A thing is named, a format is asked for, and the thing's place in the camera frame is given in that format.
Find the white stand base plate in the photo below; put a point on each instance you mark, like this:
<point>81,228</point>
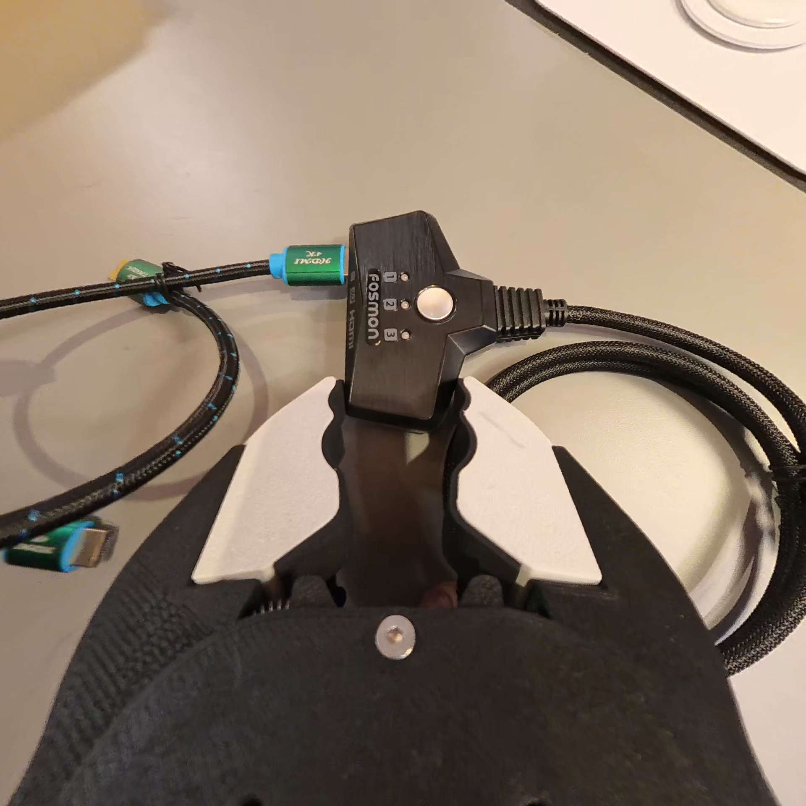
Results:
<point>724,82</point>

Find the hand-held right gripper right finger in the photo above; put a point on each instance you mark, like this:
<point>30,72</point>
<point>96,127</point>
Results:
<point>522,497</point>

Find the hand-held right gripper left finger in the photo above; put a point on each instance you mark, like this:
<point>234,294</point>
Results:
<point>277,497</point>

